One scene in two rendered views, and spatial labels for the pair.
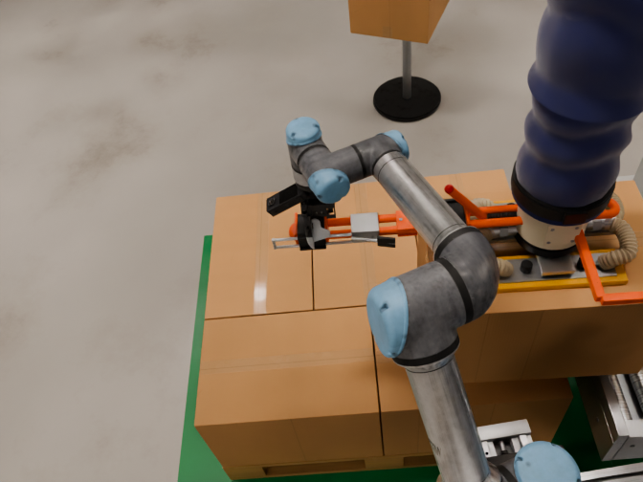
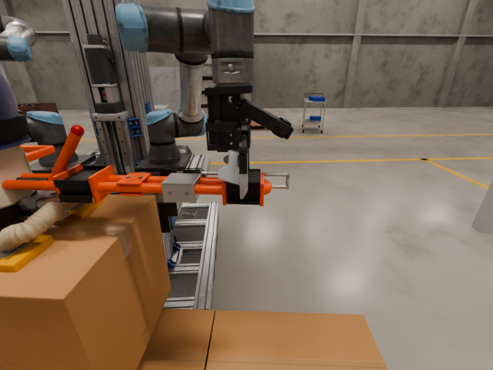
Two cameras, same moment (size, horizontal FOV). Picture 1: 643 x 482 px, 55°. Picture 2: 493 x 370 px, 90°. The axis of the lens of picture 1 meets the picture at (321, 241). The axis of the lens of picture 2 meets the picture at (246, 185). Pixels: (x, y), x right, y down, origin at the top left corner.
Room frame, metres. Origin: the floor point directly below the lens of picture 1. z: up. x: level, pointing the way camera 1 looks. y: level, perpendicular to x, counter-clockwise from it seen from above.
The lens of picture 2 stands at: (1.49, -0.01, 1.42)
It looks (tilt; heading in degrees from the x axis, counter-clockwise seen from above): 24 degrees down; 176
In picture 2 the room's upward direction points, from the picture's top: straight up
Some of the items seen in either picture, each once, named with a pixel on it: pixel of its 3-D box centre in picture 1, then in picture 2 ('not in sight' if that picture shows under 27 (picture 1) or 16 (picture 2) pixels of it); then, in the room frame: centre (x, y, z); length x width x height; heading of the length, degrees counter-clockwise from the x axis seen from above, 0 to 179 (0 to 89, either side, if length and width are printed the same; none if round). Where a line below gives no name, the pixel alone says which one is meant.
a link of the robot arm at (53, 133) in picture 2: not in sight; (46, 126); (0.32, -0.83, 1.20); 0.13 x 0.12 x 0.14; 116
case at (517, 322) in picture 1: (529, 285); (34, 287); (0.94, -0.57, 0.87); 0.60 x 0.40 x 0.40; 83
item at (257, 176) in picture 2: (312, 228); (243, 187); (1.02, 0.02, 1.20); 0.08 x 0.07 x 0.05; 83
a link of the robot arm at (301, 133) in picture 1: (305, 145); (230, 22); (1.00, 0.00, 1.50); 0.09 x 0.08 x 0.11; 16
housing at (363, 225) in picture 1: (365, 228); (183, 187); (0.99, -0.11, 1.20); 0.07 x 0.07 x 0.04; 83
